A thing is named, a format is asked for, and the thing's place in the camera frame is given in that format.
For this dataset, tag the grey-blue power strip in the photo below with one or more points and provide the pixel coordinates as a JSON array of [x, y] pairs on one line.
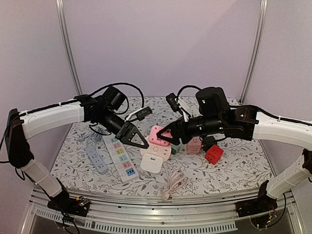
[[97, 160]]

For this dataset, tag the left aluminium frame post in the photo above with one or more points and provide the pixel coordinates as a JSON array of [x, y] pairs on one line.
[[67, 46]]

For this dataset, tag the red cube socket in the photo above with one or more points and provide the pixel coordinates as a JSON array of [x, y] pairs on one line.
[[214, 154]]

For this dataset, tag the dark green cube socket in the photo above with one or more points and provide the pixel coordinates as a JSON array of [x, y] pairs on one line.
[[208, 142]]

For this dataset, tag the aluminium frame post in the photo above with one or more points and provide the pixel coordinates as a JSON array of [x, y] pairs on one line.
[[67, 46], [255, 50]]

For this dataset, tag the green cube adapter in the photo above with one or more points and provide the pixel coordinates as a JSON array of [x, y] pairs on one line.
[[175, 149]]

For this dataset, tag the pink cube socket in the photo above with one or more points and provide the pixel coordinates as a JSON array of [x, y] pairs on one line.
[[194, 145]]

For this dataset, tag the pink round socket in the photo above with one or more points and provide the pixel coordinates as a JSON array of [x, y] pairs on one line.
[[162, 151]]

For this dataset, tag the right aluminium frame post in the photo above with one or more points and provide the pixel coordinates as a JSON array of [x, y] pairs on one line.
[[255, 50]]

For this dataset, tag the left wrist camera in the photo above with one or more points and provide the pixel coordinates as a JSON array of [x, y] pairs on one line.
[[139, 114]]

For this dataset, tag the white adapter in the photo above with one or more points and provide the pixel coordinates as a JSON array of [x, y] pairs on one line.
[[151, 163]]

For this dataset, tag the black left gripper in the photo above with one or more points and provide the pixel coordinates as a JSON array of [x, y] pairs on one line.
[[126, 136]]

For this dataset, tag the floral table mat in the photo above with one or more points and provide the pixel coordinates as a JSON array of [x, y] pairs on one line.
[[242, 166]]

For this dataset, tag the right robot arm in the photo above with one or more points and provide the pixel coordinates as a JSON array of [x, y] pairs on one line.
[[247, 122]]

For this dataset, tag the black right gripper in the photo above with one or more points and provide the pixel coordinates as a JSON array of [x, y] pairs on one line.
[[180, 131]]

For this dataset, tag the white colourful power strip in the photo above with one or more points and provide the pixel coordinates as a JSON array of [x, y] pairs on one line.
[[121, 160]]

